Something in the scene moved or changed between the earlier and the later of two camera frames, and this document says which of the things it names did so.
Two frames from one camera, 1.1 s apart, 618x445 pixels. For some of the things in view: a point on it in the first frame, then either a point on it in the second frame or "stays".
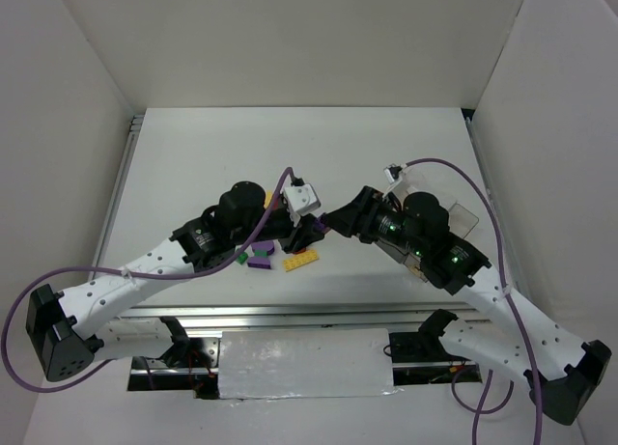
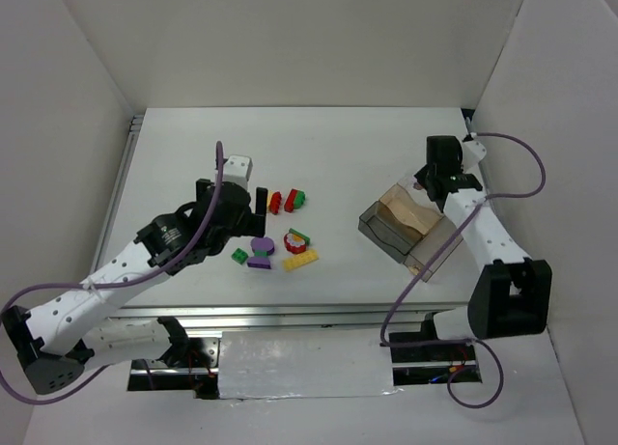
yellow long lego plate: (300, 259) stays
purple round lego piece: (265, 246) stays
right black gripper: (363, 213) → (435, 183)
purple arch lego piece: (261, 262) stays
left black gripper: (299, 233) → (248, 215)
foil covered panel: (305, 363) stays
